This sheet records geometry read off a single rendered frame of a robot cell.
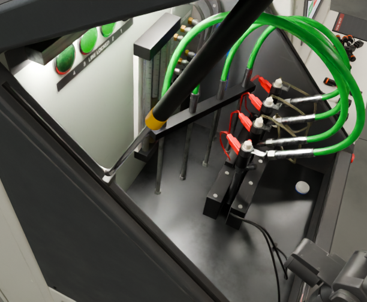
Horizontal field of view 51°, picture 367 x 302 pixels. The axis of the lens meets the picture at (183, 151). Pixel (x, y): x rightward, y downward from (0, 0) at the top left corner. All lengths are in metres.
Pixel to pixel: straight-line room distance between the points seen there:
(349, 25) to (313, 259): 1.19
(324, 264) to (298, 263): 0.04
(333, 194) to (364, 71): 0.55
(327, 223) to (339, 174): 0.17
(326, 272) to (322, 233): 0.33
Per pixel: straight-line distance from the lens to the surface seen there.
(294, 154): 0.80
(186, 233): 1.05
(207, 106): 0.96
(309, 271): 0.69
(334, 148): 0.77
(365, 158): 2.66
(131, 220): 0.55
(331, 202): 1.06
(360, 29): 1.71
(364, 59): 1.55
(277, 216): 1.13
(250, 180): 0.99
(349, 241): 2.24
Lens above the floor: 1.74
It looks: 49 degrees down
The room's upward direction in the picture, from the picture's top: 8 degrees clockwise
